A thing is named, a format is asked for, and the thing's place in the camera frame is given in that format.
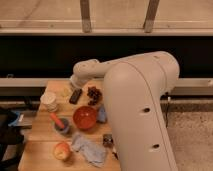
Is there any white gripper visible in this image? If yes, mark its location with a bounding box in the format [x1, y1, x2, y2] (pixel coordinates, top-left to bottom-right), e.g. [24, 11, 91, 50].
[61, 75, 86, 97]

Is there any black eraser block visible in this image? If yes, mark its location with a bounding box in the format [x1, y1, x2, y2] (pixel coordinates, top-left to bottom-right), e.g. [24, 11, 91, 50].
[69, 89, 82, 104]

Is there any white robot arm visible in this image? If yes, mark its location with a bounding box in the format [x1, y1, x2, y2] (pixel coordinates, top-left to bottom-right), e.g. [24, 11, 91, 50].
[70, 51, 180, 171]

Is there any red bowl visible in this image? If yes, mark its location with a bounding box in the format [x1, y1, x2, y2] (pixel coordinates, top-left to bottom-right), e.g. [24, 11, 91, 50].
[73, 106, 97, 130]

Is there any orange carrot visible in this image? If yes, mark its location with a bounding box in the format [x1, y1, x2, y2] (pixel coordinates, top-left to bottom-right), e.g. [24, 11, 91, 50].
[50, 113, 65, 129]

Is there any bunch of dark grapes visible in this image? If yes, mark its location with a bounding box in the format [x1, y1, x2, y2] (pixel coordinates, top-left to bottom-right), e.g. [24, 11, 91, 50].
[87, 86, 102, 106]

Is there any small grey cup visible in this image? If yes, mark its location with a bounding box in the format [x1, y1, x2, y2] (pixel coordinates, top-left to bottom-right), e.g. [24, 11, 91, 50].
[54, 118, 70, 135]

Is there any blue sponge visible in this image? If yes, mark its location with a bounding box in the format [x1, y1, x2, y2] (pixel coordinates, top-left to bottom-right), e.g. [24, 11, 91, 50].
[97, 106, 107, 123]

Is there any red yellow apple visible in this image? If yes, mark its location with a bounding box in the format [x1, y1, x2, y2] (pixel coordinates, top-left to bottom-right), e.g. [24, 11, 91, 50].
[53, 142, 71, 161]

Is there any light blue cloth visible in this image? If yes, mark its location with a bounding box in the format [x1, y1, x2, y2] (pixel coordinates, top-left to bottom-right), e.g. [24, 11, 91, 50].
[72, 133, 107, 168]

